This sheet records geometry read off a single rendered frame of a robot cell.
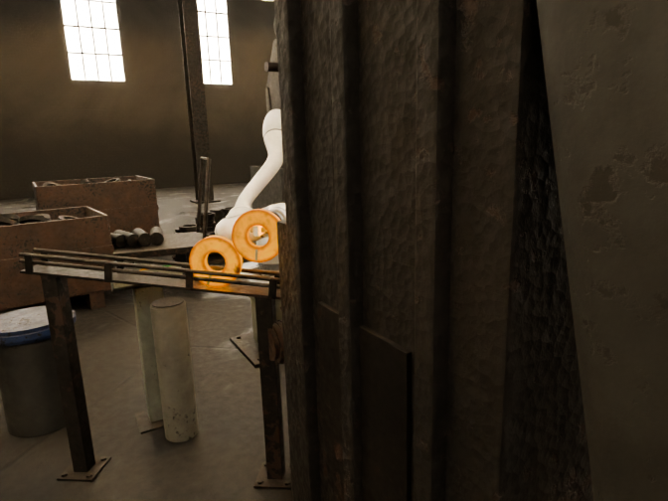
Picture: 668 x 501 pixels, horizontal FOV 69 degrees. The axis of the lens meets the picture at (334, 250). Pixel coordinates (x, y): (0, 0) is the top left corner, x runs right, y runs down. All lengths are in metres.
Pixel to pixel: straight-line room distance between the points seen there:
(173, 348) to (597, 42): 1.58
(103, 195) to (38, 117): 8.10
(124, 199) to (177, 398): 3.45
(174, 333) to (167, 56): 12.02
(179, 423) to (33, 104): 11.59
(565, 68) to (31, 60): 12.91
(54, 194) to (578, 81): 4.79
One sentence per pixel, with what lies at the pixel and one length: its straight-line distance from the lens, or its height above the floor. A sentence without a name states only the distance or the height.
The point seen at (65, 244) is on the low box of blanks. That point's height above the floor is 0.47.
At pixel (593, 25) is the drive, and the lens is 0.52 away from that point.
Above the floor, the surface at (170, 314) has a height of 0.49.
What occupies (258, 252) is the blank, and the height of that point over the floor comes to 0.75.
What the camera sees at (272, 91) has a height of 1.78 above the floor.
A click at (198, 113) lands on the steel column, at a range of 9.45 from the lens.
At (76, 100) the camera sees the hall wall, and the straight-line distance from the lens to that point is 13.14.
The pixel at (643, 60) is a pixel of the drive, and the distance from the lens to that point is 0.49.
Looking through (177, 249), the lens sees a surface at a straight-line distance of 3.75.
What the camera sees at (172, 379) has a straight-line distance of 1.86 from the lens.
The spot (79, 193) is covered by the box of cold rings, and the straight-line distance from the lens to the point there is 5.08.
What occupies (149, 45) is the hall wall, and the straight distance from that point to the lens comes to 13.51.
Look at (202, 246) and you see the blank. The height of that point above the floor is 0.77.
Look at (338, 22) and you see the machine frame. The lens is 0.84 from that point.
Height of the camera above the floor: 1.05
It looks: 13 degrees down
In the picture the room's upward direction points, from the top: 2 degrees counter-clockwise
